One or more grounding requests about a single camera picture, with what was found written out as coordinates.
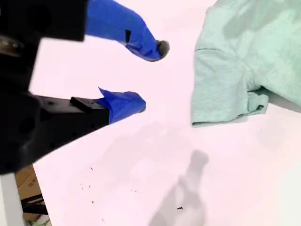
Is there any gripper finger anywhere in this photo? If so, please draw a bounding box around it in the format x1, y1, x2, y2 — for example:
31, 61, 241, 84
35, 86, 147, 157
40, 0, 170, 62

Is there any pale green T-shirt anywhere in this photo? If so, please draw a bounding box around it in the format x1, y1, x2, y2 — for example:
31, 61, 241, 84
190, 0, 301, 128

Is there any brown cardboard box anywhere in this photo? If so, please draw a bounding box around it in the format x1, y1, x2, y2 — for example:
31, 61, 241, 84
14, 164, 45, 197

